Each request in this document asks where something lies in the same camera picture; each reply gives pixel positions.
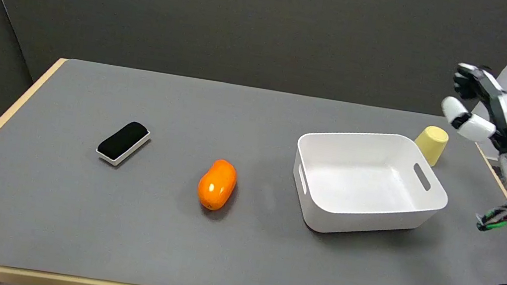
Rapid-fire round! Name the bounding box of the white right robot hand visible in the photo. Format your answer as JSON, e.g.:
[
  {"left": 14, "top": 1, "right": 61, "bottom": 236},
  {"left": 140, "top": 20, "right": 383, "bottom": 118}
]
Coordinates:
[{"left": 435, "top": 61, "right": 507, "bottom": 153}]

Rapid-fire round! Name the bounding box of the orange mango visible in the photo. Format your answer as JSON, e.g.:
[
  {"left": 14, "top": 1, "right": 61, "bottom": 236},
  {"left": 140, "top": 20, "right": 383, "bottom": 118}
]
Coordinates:
[{"left": 194, "top": 156, "right": 240, "bottom": 214}]

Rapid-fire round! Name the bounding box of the yellow cup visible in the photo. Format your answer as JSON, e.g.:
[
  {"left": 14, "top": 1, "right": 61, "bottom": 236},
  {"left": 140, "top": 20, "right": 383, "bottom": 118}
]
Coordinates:
[{"left": 411, "top": 123, "right": 451, "bottom": 169}]

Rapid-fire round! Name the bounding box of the white plastic bin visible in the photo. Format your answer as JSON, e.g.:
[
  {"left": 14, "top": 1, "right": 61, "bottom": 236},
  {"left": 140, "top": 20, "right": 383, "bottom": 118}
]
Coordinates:
[{"left": 285, "top": 119, "right": 457, "bottom": 251}]

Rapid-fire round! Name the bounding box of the grey table mat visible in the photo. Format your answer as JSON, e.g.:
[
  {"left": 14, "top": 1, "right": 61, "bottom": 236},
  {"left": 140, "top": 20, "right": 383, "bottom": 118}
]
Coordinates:
[{"left": 0, "top": 48, "right": 507, "bottom": 285}]

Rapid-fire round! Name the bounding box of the black whiteboard eraser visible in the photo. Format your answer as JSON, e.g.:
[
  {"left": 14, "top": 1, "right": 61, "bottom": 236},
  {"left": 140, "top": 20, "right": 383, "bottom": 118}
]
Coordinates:
[{"left": 94, "top": 116, "right": 153, "bottom": 171}]

